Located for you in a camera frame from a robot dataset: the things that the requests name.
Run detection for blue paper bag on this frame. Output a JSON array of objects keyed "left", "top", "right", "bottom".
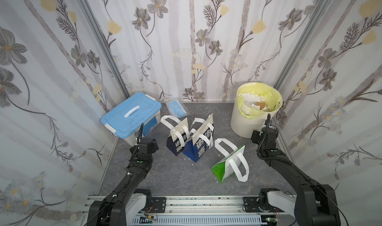
[
  {"left": 161, "top": 115, "right": 190, "bottom": 156},
  {"left": 183, "top": 114, "right": 214, "bottom": 162}
]

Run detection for green white paper bag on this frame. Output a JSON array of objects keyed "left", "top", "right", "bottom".
[{"left": 211, "top": 138, "right": 250, "bottom": 183}]

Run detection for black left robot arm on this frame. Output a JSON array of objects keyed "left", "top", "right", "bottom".
[{"left": 84, "top": 124, "right": 159, "bottom": 226}]

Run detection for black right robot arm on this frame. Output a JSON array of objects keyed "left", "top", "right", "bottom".
[{"left": 251, "top": 115, "right": 341, "bottom": 226}]

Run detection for cream trash bin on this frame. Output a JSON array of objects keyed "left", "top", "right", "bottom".
[{"left": 230, "top": 82, "right": 283, "bottom": 138}]

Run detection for blue lidded storage box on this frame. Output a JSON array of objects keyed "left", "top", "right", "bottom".
[{"left": 100, "top": 92, "right": 162, "bottom": 146}]

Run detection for yellow-green bin liner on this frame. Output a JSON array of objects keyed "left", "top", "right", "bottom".
[{"left": 236, "top": 82, "right": 283, "bottom": 119}]

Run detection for bagged blue face masks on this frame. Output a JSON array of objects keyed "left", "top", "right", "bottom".
[{"left": 164, "top": 98, "right": 189, "bottom": 118}]

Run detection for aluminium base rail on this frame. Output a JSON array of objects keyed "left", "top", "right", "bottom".
[{"left": 80, "top": 195, "right": 329, "bottom": 226}]

